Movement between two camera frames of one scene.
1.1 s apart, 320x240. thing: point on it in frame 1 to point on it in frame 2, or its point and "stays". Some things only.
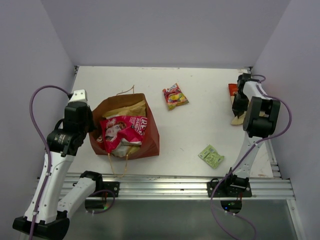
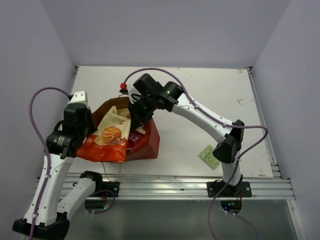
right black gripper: [236, 108] to [137, 119]
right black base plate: [223, 190] stays
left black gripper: [92, 125] stays
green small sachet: [210, 155] stays
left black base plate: [105, 189] stays
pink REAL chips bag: [113, 129] to [134, 138]
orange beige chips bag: [233, 88] to [109, 143]
